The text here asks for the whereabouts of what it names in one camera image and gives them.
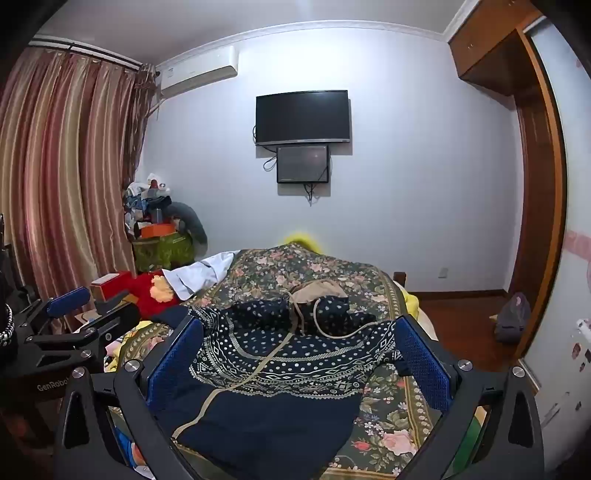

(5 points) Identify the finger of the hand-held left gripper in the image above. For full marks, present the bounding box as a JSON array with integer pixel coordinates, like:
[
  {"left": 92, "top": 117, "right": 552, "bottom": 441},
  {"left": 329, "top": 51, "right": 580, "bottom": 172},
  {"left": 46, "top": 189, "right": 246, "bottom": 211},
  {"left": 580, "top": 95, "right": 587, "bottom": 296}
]
[
  {"left": 23, "top": 291, "right": 142, "bottom": 366},
  {"left": 14, "top": 287, "right": 92, "bottom": 340}
]

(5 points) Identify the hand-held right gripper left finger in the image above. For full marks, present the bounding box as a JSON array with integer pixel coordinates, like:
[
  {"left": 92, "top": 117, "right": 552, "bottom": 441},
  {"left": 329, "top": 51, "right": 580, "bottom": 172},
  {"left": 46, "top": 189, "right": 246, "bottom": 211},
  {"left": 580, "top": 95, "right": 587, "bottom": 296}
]
[{"left": 54, "top": 316, "right": 205, "bottom": 480}]

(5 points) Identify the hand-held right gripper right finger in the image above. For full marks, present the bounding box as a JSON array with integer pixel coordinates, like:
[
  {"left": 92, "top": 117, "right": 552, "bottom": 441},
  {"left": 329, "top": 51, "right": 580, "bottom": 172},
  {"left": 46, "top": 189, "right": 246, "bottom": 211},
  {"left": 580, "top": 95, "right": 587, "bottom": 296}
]
[{"left": 396, "top": 315, "right": 546, "bottom": 480}]

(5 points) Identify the navy patterned hoodie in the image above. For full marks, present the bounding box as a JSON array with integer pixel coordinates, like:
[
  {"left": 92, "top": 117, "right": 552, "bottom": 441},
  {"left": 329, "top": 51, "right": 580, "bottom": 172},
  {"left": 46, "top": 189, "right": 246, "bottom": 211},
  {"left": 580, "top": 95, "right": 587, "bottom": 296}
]
[{"left": 153, "top": 278, "right": 408, "bottom": 479}]

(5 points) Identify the red box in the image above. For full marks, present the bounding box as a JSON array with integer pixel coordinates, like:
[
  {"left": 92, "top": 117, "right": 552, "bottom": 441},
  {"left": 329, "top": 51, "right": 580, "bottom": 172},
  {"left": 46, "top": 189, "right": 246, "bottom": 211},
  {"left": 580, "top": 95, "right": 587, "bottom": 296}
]
[{"left": 90, "top": 271, "right": 133, "bottom": 301}]

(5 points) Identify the red plush toy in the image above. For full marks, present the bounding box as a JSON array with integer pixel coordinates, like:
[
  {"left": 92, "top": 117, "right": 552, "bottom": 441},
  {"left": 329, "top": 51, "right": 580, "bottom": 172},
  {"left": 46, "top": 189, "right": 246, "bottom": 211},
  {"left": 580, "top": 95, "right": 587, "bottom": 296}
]
[{"left": 131, "top": 272, "right": 186, "bottom": 320}]

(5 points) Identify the yellow bed sheet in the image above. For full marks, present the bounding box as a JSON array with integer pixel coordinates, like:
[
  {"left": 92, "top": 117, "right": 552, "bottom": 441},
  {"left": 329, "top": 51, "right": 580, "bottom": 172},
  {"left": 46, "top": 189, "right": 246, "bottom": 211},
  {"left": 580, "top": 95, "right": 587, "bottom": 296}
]
[{"left": 399, "top": 284, "right": 421, "bottom": 320}]

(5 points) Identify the green box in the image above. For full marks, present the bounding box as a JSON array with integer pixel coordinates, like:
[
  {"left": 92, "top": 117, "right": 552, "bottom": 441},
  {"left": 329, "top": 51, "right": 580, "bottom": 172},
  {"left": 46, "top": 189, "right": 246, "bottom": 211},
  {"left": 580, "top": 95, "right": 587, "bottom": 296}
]
[{"left": 132, "top": 233, "right": 196, "bottom": 274}]

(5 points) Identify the white cloth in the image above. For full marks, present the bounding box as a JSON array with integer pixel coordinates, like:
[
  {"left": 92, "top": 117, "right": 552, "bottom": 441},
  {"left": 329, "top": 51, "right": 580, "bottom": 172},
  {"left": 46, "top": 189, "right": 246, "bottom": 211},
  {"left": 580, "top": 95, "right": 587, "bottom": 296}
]
[{"left": 163, "top": 251, "right": 241, "bottom": 304}]

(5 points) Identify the orange box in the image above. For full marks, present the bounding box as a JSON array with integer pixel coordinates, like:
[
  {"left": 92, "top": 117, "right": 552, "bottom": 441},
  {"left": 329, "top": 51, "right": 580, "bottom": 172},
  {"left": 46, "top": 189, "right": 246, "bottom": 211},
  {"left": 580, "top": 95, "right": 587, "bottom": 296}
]
[{"left": 140, "top": 222, "right": 177, "bottom": 240}]

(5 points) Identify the grey plastic bag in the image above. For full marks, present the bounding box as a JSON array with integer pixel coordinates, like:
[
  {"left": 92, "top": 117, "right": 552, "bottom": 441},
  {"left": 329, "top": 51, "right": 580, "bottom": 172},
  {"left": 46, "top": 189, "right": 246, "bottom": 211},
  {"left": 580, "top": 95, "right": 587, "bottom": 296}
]
[{"left": 494, "top": 292, "right": 533, "bottom": 345}]

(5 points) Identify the pile of clutter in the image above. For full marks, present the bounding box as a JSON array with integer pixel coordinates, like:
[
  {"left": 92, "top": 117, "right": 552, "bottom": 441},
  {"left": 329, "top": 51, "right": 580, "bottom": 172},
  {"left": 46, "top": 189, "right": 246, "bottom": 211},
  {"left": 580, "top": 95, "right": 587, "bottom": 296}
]
[{"left": 122, "top": 173, "right": 174, "bottom": 241}]

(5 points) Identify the floral blanket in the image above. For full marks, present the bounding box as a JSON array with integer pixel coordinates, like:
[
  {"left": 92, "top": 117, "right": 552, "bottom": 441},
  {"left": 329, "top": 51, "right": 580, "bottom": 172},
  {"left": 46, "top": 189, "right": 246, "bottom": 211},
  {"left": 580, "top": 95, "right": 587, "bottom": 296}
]
[{"left": 106, "top": 244, "right": 444, "bottom": 480}]

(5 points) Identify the striped pink curtain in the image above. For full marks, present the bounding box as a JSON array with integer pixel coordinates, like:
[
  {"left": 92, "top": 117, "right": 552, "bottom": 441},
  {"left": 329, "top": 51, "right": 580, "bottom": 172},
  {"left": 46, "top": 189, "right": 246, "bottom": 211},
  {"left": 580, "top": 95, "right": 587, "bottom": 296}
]
[{"left": 0, "top": 44, "right": 154, "bottom": 334}]

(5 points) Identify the yellow plush pillow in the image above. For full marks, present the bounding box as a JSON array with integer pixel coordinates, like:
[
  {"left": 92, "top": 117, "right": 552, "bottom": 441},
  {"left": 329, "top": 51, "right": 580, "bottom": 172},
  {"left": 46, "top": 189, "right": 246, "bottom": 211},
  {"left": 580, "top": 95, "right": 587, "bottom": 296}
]
[{"left": 283, "top": 232, "right": 324, "bottom": 255}]

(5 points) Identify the white door with stickers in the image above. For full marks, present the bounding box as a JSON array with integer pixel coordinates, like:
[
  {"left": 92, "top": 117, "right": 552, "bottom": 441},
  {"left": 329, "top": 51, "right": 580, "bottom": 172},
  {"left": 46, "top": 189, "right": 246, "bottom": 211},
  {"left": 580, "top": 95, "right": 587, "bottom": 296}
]
[{"left": 522, "top": 18, "right": 591, "bottom": 446}]

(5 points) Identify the small black monitor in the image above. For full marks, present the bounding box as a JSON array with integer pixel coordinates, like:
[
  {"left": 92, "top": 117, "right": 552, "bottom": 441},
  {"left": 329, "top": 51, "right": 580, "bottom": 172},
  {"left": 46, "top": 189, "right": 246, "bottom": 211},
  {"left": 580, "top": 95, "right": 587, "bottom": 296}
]
[{"left": 276, "top": 144, "right": 330, "bottom": 184}]

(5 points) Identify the white curtain rod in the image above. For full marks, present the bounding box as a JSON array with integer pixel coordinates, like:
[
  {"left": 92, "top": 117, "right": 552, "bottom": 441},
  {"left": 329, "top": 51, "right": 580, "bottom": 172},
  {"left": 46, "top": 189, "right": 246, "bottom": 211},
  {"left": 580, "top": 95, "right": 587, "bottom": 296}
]
[{"left": 28, "top": 36, "right": 145, "bottom": 73}]

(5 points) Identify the white air conditioner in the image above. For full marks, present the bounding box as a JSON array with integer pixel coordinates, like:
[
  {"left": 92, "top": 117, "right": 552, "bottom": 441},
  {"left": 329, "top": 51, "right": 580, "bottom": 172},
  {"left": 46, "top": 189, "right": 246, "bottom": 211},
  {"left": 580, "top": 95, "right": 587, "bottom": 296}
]
[{"left": 154, "top": 45, "right": 239, "bottom": 100}]

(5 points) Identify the wooden door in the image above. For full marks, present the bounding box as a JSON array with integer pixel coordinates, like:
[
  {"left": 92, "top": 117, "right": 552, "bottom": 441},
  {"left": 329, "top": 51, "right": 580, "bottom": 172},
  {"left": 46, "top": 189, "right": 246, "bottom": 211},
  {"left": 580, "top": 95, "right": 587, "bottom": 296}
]
[{"left": 445, "top": 0, "right": 570, "bottom": 393}]

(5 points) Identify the wall-mounted black television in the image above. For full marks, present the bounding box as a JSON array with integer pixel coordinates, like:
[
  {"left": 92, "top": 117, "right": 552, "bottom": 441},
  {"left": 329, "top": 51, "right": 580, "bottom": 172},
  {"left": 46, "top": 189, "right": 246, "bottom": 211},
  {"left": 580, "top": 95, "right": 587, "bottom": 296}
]
[{"left": 255, "top": 90, "right": 351, "bottom": 147}]

